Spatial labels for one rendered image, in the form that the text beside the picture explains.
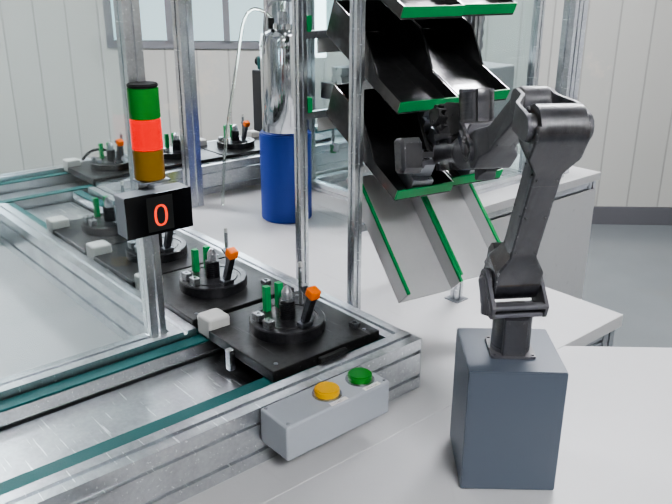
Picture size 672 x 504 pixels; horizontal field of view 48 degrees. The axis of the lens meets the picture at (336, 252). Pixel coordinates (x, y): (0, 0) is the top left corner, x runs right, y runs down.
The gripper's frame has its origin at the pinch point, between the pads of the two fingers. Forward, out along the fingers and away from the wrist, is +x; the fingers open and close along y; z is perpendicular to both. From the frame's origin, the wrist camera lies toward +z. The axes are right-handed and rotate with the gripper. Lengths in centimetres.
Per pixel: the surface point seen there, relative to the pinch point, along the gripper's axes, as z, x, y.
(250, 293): -25.9, 25.7, 27.7
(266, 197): -9, 98, -1
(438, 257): -20.4, 10.1, -7.3
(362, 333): -31.4, 1.2, 14.6
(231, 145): 9, 148, -6
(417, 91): 11.9, 4.0, -0.3
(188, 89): 25, 113, 17
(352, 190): -5.9, 12.3, 10.1
